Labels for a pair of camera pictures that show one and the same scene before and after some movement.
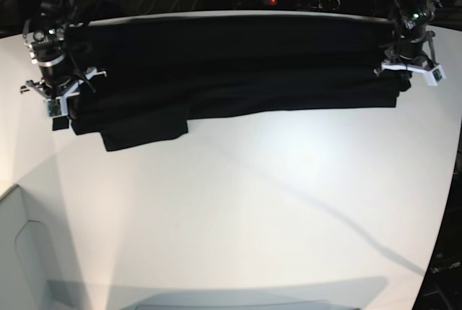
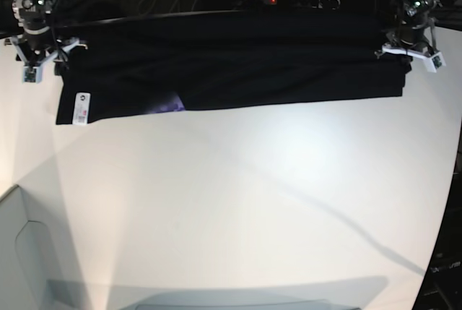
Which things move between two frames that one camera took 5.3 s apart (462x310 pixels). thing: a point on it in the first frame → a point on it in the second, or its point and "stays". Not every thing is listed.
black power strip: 298,1 stays
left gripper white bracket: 58,105 → 32,72
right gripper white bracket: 434,74 → 434,61
